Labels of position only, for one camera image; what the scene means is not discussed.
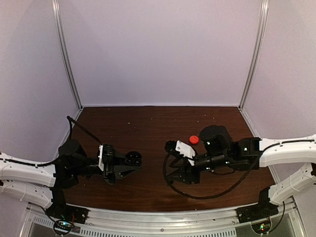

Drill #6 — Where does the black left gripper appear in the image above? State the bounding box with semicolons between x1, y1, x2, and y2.
73;150;142;185

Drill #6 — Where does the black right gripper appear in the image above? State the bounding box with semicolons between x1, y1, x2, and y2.
166;151;231;185

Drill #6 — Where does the small black clip object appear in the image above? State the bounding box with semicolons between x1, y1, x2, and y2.
125;151;142;166

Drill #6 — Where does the orange earbud charging case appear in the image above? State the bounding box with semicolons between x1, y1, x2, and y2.
189;135;199;145

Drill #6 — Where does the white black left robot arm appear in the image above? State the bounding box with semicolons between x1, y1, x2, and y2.
0;139;142;219

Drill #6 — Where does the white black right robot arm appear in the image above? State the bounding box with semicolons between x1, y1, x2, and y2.
162;125;316;218

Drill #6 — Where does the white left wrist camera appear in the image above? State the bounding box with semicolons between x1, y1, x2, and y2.
98;145;104;171

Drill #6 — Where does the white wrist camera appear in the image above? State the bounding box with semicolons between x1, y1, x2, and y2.
98;145;104;171
175;140;197;166

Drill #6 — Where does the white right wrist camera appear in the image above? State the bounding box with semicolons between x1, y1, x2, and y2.
175;140;197;166

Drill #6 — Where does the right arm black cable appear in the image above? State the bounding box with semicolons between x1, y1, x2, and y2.
162;153;255;200

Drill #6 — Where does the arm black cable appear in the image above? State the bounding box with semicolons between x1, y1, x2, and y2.
162;153;255;200
66;115;104;149

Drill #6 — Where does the aluminium front rail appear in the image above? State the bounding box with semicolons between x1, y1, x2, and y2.
18;198;307;237

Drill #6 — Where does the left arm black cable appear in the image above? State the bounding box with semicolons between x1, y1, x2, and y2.
66;115;104;149

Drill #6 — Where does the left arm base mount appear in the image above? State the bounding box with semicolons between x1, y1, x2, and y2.
44;188;88;236

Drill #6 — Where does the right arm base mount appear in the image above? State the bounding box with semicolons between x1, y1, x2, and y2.
236;188;278;235

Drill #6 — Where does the left aluminium corner post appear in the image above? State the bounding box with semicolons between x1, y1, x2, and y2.
51;0;83;110

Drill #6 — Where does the aluminium corner post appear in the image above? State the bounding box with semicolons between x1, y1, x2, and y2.
51;0;83;110
238;0;270;111

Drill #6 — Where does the right aluminium corner post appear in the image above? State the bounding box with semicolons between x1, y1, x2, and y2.
238;0;270;111

